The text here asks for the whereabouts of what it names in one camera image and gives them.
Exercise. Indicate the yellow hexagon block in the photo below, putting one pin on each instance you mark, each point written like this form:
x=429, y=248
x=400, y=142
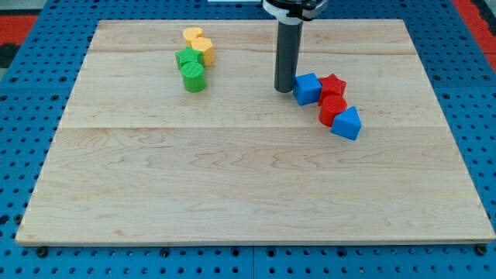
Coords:
x=205, y=46

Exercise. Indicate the green cylinder block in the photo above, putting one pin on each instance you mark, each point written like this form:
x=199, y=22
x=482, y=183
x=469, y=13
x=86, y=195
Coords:
x=193, y=74

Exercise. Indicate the red star block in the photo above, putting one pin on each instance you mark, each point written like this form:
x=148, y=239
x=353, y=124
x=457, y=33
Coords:
x=331, y=85

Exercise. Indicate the yellow heart block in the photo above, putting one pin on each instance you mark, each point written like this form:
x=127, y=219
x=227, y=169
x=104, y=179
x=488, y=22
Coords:
x=191, y=33

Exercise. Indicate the green star block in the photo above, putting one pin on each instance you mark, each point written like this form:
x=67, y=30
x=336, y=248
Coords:
x=188, y=55

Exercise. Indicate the blue triangle block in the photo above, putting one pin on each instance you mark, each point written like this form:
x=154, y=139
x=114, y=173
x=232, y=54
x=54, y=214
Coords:
x=347, y=124

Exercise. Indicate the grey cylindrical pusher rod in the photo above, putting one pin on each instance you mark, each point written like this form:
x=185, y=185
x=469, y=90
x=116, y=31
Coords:
x=286, y=60

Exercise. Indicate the red cylinder block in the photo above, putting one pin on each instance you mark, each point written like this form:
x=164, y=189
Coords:
x=331, y=106

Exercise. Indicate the wooden board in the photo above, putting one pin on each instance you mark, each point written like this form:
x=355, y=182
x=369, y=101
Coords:
x=139, y=161

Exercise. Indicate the blue cube block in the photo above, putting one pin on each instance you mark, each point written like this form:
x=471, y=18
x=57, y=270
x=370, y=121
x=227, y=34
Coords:
x=307, y=89

